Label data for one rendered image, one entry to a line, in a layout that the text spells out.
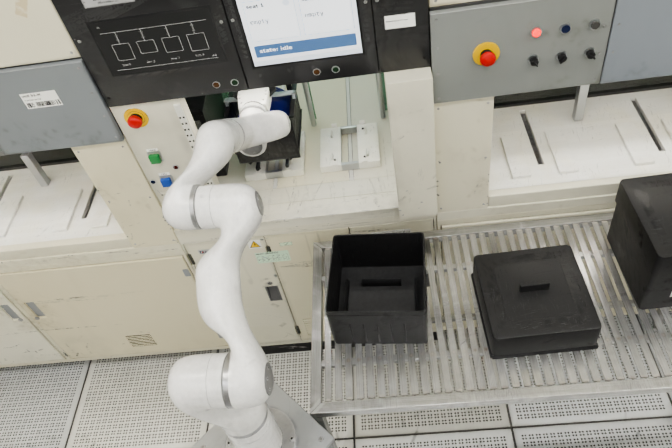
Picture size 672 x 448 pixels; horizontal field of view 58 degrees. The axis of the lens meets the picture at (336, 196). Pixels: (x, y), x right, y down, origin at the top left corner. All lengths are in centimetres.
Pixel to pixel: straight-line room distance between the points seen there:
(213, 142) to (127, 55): 39
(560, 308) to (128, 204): 134
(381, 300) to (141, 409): 133
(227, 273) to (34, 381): 192
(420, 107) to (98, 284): 141
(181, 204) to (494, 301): 90
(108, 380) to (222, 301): 167
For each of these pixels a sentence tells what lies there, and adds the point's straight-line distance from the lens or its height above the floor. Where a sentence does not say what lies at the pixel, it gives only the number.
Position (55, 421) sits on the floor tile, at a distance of 300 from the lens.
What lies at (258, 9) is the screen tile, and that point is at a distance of 152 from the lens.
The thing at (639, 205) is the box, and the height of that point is 101.
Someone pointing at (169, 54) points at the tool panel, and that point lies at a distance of 163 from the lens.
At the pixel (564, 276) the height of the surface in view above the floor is 86.
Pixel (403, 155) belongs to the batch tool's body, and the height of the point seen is 114.
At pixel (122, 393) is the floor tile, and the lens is 291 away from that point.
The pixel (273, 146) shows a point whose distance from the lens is 203.
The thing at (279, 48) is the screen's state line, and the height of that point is 151.
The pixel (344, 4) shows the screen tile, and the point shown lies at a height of 161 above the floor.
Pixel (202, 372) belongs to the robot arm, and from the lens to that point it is 139.
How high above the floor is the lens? 234
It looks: 46 degrees down
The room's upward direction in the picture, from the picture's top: 12 degrees counter-clockwise
